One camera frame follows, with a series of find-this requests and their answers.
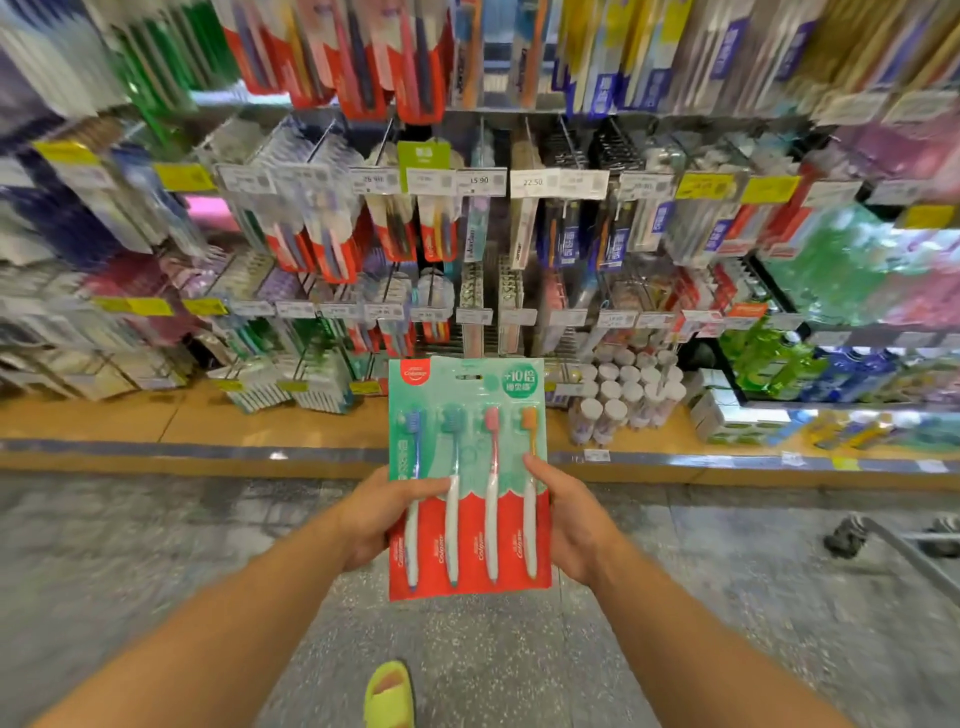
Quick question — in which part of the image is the row of green mouthwash bottles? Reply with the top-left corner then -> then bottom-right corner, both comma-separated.
718,318 -> 828,400

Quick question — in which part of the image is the green red four-toothbrush pack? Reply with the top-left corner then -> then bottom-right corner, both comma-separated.
386,356 -> 555,603

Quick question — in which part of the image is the row of white grey hanging packets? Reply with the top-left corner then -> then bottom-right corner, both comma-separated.
0,0 -> 130,123

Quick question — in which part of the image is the row of blue mouthwash bottles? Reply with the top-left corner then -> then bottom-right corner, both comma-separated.
801,348 -> 903,406

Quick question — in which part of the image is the row of red white toothbrush packs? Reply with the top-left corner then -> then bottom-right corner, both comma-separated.
258,191 -> 462,286

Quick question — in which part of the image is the person's left hand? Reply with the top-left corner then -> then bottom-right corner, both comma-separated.
333,465 -> 453,574

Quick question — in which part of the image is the wooden shelf base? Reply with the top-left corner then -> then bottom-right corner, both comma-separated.
0,378 -> 960,494

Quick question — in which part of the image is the row of blue yellow toothbrush packets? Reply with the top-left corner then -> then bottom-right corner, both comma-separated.
450,0 -> 751,115

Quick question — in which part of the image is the green shelf sign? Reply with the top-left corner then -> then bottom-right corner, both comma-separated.
396,140 -> 453,193

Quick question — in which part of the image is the row of red hanging toothbrush packets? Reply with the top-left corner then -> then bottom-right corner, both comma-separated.
212,0 -> 456,126

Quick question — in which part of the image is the cluster of white cylindrical bottles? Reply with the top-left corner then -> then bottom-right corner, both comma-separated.
566,341 -> 689,448

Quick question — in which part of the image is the row of dark blue toothbrush packs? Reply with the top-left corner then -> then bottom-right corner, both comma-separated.
536,196 -> 676,273

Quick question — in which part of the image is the person's left forearm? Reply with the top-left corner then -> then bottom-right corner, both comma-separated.
30,511 -> 355,728

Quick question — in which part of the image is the row of green white floss packets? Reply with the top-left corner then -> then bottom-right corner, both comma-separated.
208,318 -> 384,415

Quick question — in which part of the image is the row of pale green refill packs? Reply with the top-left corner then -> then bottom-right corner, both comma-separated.
765,204 -> 960,331

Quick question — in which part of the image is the person's right hand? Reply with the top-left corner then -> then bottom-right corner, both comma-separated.
522,453 -> 628,591

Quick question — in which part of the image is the stack of white boxes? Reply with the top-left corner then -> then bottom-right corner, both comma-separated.
685,367 -> 798,445

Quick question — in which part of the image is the row of green hanging toothbrush packets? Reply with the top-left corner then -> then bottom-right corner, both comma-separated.
111,0 -> 243,145

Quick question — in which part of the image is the person's right forearm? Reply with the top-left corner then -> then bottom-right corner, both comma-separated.
591,541 -> 858,728

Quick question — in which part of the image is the yellow price tag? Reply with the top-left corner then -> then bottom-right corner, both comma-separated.
741,175 -> 802,205
675,172 -> 738,201
33,140 -> 102,167
153,162 -> 218,194

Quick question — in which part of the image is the yellow-green slipper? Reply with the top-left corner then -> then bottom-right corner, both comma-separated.
363,660 -> 417,728

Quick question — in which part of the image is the row of white price tags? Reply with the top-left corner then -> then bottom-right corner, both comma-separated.
216,163 -> 864,210

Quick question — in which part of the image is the grey shopping cart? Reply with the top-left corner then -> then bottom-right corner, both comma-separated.
822,513 -> 960,603

